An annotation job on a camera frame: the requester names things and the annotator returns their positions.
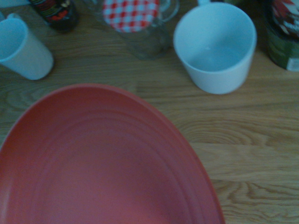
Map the red plate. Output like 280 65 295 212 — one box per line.
0 83 226 224

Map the wide white cup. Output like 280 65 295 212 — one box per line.
173 2 258 95

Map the glass jar checkered lid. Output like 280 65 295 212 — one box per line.
102 0 173 61

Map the clear glass mug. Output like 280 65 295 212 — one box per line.
158 0 181 23

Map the tall white cup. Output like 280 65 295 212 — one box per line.
0 13 55 81

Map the red green printed food container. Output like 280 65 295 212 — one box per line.
261 0 299 71

